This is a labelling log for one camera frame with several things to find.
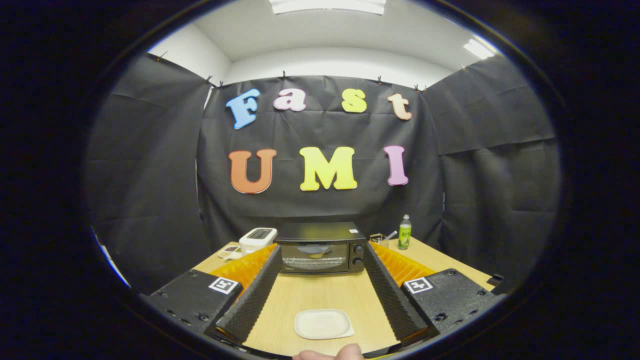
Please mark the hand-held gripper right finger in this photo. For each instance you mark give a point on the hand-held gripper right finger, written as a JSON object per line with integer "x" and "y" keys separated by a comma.
{"x": 392, "y": 300}

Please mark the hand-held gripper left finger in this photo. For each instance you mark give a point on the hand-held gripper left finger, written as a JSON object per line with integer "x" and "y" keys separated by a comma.
{"x": 255, "y": 300}

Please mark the black toaster oven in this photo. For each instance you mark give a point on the black toaster oven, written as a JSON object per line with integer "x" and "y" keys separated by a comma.
{"x": 320, "y": 232}

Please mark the white pop-up toaster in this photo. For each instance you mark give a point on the white pop-up toaster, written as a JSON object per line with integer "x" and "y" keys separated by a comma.
{"x": 255, "y": 242}

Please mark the clear cup with straw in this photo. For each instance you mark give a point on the clear cup with straw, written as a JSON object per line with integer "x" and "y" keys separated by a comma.
{"x": 378, "y": 240}

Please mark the green drink bottle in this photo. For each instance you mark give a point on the green drink bottle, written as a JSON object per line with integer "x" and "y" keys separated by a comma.
{"x": 405, "y": 235}

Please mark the white square plate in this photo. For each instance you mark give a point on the white square plate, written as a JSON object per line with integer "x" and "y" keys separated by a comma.
{"x": 324, "y": 324}

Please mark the black backdrop cloth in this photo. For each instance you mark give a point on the black backdrop cloth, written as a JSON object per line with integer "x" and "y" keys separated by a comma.
{"x": 360, "y": 132}

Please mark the small ceiling light panel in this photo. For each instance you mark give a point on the small ceiling light panel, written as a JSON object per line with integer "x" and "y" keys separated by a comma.
{"x": 478, "y": 49}

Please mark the long ceiling light panel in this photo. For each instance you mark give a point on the long ceiling light panel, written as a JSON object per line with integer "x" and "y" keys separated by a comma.
{"x": 327, "y": 5}

